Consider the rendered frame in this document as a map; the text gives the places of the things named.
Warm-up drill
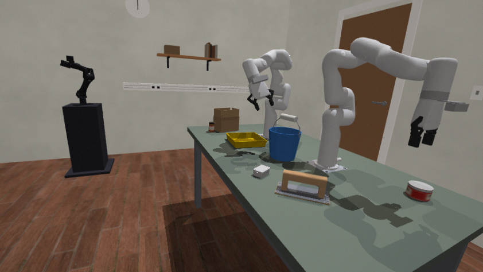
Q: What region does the brown cardboard box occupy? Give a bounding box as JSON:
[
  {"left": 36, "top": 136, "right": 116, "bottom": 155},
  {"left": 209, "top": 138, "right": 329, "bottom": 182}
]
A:
[{"left": 213, "top": 107, "right": 239, "bottom": 133}]

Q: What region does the yellow shallow tray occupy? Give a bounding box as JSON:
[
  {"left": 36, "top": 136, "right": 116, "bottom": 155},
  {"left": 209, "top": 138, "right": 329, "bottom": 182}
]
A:
[{"left": 226, "top": 132, "right": 267, "bottom": 148}]

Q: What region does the small jar with dark lid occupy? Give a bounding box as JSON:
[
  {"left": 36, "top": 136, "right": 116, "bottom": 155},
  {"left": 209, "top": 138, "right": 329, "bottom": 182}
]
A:
[{"left": 209, "top": 122, "right": 215, "bottom": 133}]

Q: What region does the blue bucket with wire handle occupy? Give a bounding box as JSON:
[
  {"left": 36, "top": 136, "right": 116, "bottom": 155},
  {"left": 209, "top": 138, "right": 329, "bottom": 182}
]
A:
[{"left": 269, "top": 114, "right": 301, "bottom": 161}]

